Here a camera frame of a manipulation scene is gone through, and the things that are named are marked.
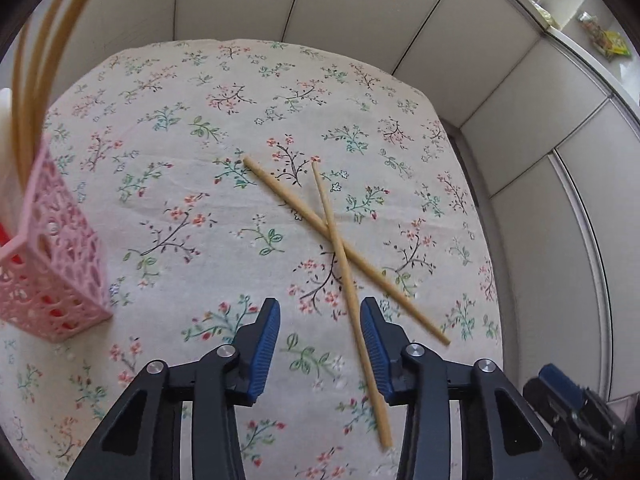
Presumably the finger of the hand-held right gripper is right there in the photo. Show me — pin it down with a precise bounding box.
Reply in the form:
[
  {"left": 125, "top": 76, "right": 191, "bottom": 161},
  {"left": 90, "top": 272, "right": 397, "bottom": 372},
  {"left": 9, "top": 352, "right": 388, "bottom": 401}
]
[{"left": 522, "top": 364, "right": 586, "bottom": 413}]

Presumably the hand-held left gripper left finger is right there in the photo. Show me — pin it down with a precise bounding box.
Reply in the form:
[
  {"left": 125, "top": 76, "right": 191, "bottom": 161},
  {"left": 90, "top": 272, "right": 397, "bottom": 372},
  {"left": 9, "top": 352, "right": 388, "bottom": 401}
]
[{"left": 65, "top": 297, "right": 282, "bottom": 480}]

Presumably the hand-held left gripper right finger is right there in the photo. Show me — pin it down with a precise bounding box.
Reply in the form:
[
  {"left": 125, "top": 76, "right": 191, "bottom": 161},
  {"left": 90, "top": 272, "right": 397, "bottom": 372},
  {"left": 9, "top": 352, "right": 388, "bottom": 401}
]
[{"left": 359, "top": 296, "right": 576, "bottom": 480}]

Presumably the wooden chopstick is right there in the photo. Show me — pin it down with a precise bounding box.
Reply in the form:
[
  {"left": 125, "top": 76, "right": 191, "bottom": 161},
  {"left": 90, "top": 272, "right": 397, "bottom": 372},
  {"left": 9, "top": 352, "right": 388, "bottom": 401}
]
[
  {"left": 311, "top": 161, "right": 394, "bottom": 450},
  {"left": 26, "top": 0, "right": 118, "bottom": 173},
  {"left": 10, "top": 35, "right": 27, "bottom": 186},
  {"left": 19, "top": 0, "right": 96, "bottom": 181},
  {"left": 243, "top": 156, "right": 452, "bottom": 347}
]

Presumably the pink perforated basket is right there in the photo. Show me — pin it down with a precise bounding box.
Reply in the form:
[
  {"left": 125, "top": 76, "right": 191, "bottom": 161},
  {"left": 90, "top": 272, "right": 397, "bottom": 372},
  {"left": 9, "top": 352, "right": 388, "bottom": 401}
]
[{"left": 0, "top": 132, "right": 115, "bottom": 343}]

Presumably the floral tablecloth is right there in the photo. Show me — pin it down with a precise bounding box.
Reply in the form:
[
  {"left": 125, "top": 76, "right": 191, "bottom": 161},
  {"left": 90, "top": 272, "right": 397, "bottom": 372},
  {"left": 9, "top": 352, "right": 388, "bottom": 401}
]
[{"left": 0, "top": 39, "right": 503, "bottom": 480}]

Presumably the colourful packet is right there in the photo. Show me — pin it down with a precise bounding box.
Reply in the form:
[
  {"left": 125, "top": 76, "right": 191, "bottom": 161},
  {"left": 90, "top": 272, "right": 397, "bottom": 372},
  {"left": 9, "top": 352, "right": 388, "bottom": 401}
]
[{"left": 577, "top": 10, "right": 633, "bottom": 61}]

